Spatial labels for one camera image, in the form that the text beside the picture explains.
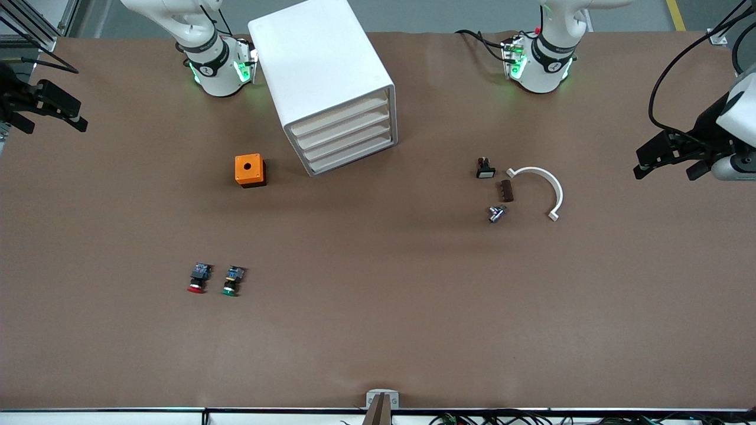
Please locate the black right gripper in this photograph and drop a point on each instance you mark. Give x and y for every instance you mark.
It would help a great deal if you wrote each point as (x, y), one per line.
(13, 95)

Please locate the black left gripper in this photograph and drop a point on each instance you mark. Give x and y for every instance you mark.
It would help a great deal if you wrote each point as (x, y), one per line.
(704, 126)

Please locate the red push button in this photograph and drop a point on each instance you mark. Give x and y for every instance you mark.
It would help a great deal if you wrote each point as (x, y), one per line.
(199, 278)

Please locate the green push button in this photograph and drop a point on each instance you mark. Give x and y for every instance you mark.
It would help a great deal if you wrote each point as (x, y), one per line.
(233, 281)

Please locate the brown terminal block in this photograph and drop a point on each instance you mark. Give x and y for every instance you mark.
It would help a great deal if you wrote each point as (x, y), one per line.
(507, 191)

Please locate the small silver metal connector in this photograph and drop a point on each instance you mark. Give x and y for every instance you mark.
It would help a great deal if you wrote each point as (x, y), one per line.
(497, 213)

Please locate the brown table cover sheet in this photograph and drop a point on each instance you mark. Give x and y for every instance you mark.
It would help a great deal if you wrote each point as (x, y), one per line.
(378, 295)

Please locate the brown wedge piece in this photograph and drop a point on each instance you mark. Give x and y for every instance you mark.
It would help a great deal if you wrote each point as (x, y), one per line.
(379, 413)

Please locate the aluminium frame profile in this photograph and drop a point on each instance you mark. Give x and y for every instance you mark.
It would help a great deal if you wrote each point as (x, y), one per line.
(35, 42)
(719, 39)

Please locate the white curved plastic bracket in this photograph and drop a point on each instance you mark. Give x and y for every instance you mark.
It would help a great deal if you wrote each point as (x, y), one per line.
(556, 189)

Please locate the black white square switch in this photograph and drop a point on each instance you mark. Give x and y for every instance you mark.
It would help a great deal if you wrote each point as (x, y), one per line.
(485, 170)

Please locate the orange button enclosure box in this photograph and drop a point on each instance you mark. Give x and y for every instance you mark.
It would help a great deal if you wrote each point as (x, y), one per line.
(248, 168)

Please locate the white table edge rail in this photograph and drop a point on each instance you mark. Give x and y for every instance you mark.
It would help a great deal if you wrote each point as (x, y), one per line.
(118, 418)

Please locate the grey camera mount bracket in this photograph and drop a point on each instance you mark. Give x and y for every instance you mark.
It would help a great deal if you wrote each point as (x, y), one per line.
(372, 395)

